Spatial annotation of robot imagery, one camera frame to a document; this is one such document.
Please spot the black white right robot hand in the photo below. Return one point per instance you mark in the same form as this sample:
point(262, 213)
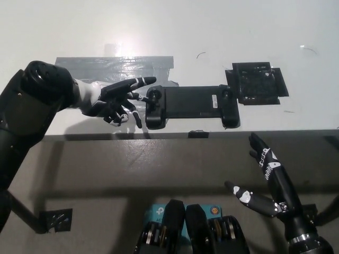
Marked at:
point(280, 182)

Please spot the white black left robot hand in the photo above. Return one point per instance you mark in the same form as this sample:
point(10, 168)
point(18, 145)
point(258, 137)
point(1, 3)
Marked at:
point(111, 96)

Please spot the black game controller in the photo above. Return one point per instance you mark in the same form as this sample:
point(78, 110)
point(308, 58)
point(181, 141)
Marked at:
point(190, 101)

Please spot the large grey tape patch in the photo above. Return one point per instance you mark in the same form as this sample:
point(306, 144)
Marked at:
point(119, 66)

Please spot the black floor tape patch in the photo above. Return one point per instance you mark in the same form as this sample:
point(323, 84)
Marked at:
point(310, 213)
point(57, 221)

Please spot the small black tape strip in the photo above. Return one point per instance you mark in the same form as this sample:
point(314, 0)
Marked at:
point(198, 134)

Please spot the black tape square patch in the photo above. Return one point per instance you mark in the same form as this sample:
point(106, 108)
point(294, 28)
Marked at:
point(254, 83)

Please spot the teal router box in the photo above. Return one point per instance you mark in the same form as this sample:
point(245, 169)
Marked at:
point(156, 213)

